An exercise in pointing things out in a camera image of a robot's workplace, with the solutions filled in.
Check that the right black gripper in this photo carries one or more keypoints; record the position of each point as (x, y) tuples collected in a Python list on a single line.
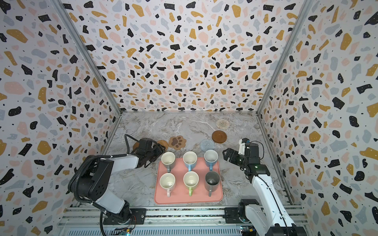
[(237, 156)]

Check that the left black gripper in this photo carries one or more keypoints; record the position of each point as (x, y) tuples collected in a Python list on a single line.
[(158, 150)]

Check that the woven tan round coaster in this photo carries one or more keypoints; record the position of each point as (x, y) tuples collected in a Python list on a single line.
[(163, 143)]

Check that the dark brown round coaster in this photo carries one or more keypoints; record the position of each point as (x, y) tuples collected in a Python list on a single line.
[(219, 136), (135, 146)]

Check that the grey blue round coaster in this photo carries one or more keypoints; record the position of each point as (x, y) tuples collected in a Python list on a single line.
[(206, 145)]

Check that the clear patterned round coaster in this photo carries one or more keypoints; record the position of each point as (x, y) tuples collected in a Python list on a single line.
[(222, 124)]

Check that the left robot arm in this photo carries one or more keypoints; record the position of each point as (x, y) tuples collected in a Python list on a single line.
[(90, 182)]

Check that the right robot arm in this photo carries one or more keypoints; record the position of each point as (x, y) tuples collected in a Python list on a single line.
[(269, 218)]

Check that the brown paw print coaster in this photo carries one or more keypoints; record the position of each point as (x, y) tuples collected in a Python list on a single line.
[(177, 142)]

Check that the light blue mug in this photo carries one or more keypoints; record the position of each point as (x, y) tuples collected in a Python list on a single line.
[(211, 158)]

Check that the grey metal mug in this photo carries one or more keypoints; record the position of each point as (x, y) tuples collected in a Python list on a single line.
[(212, 182)]

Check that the pink rectangular tray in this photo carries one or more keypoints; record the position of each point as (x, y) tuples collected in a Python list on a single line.
[(180, 194)]

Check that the white mug grey handle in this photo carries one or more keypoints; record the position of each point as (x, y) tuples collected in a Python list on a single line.
[(168, 159)]

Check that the white mug pink handle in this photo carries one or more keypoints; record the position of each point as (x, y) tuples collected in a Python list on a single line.
[(168, 183)]

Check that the white mug blue handle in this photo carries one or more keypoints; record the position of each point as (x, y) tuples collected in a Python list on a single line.
[(190, 160)]

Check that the white mug green handle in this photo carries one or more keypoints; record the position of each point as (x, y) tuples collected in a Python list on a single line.
[(191, 181)]

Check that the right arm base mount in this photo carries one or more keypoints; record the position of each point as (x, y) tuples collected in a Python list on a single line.
[(237, 214)]

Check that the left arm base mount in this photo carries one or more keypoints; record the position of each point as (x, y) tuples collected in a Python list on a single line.
[(127, 216)]

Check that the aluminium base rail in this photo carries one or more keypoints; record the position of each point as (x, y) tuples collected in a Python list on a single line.
[(159, 221)]

